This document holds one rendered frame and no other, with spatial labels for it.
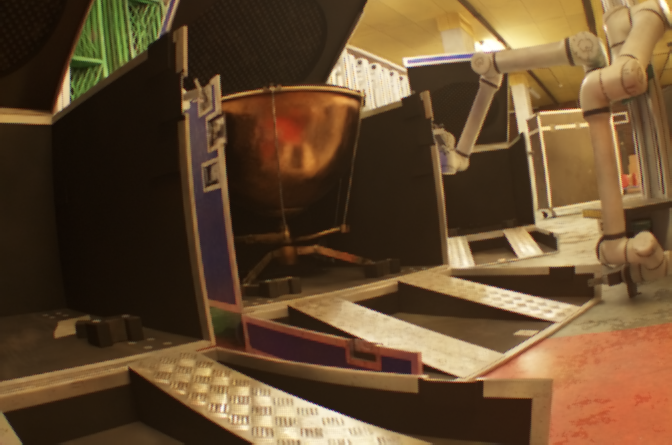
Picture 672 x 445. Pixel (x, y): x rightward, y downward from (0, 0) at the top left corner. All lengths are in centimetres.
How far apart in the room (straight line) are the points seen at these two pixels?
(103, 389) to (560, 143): 777
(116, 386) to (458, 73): 409
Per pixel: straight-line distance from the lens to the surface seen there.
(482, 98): 286
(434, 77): 467
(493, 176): 530
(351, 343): 128
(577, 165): 837
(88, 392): 108
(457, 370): 130
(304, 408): 95
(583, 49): 253
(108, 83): 166
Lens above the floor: 44
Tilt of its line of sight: 4 degrees up
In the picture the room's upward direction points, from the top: 6 degrees counter-clockwise
